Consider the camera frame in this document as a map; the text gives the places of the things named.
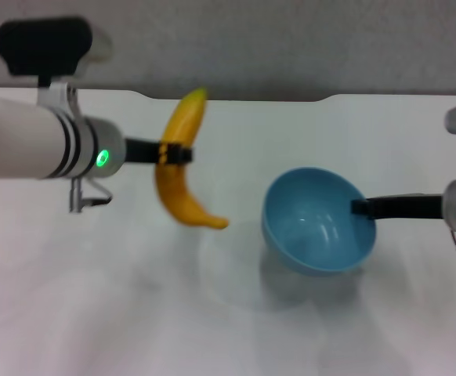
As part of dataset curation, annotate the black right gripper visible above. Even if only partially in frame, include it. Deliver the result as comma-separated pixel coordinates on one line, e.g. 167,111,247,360
350,193,447,221

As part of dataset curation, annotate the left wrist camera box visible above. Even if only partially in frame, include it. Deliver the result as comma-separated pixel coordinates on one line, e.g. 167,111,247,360
0,15,114,78

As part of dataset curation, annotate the yellow banana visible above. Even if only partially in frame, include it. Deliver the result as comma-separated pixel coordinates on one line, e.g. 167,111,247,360
155,86,230,230

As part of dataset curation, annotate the left wrist cable clip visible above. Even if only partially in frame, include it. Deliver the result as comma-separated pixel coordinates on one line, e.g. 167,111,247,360
68,177,114,215

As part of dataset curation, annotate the blue bowl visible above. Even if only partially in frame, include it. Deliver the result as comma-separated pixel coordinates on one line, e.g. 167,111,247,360
261,167,378,277

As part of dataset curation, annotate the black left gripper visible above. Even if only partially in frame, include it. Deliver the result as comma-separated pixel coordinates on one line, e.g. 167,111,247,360
123,136,195,166

